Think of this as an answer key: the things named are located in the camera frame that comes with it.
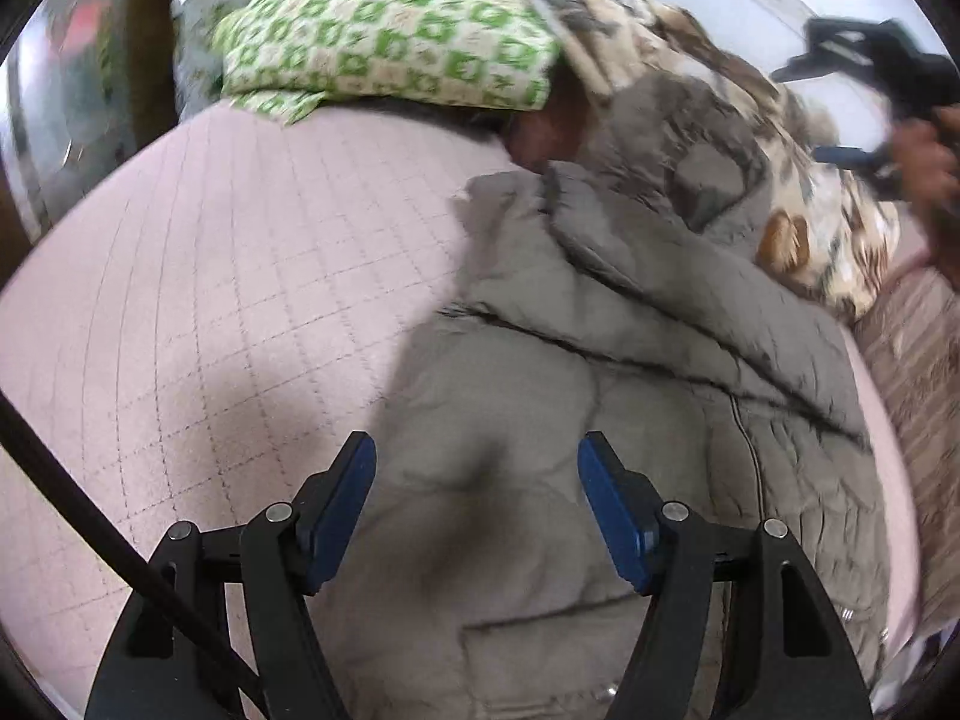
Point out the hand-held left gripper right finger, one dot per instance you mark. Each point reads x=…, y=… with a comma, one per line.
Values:
x=609, y=510

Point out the green patterned pillow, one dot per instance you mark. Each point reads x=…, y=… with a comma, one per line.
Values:
x=390, y=34

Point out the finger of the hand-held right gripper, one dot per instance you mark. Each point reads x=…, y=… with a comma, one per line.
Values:
x=855, y=161

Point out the grey green patterned cloth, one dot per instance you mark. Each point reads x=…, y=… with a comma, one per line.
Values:
x=199, y=7

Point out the striped brown cloth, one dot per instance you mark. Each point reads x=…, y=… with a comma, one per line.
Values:
x=919, y=405

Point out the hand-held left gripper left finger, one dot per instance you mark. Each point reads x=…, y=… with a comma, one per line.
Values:
x=347, y=499

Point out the beige brown printed blanket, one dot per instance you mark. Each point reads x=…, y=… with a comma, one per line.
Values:
x=720, y=127

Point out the person's right hand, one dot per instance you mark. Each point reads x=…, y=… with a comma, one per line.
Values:
x=930, y=165

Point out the grey puffer jacket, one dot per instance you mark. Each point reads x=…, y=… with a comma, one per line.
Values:
x=600, y=360

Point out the pink quilted bed sheet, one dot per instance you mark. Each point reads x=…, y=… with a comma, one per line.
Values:
x=210, y=300

